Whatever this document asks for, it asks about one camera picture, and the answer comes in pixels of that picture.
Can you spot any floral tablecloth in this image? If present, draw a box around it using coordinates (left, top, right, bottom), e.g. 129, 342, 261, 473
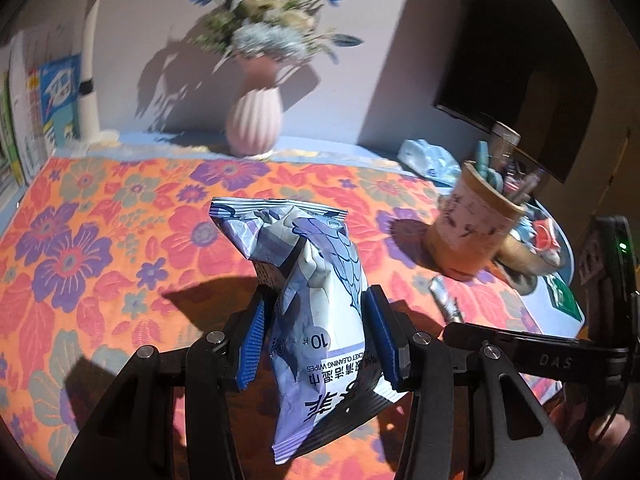
0, 152, 566, 480

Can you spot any white ribbed vase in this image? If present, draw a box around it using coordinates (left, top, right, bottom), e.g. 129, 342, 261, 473
225, 55, 285, 161

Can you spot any bamboo pen holder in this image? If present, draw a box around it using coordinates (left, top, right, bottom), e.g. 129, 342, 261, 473
425, 160, 528, 282

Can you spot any white lamp stand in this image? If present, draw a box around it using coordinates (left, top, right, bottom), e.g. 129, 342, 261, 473
75, 0, 121, 146

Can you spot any small red object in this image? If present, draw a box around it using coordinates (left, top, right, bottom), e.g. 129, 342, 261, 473
531, 220, 557, 251

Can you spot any wooden bowl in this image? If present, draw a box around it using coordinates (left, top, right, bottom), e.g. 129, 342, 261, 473
495, 232, 563, 277

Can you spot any bunch of pens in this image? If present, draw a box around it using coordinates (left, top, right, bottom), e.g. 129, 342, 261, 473
472, 121, 548, 206

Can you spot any green packet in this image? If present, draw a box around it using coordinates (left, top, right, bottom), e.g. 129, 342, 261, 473
546, 274, 587, 322

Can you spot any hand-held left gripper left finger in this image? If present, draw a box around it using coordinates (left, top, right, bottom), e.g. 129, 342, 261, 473
56, 296, 267, 480

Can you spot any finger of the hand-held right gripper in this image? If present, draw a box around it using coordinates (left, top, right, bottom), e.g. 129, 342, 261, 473
444, 321, 630, 377

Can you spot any person's right hand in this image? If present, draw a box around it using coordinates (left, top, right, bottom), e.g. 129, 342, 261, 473
562, 390, 638, 461

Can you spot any artificial flower bouquet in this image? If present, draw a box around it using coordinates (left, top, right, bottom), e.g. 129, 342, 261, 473
187, 0, 365, 66

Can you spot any black monitor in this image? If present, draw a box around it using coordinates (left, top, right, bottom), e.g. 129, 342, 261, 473
432, 0, 599, 184

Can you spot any blue white wipes packet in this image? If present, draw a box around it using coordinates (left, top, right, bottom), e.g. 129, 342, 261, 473
209, 196, 412, 466

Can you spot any blue white tissue pack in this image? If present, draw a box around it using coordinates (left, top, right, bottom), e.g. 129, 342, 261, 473
397, 139, 463, 186

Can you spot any silver tube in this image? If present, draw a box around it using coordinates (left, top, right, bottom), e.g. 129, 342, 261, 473
429, 275, 467, 324

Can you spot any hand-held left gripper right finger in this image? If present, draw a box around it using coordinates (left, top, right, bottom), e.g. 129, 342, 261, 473
366, 285, 583, 480

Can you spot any row of books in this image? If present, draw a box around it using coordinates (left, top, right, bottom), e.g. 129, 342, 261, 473
0, 30, 83, 191

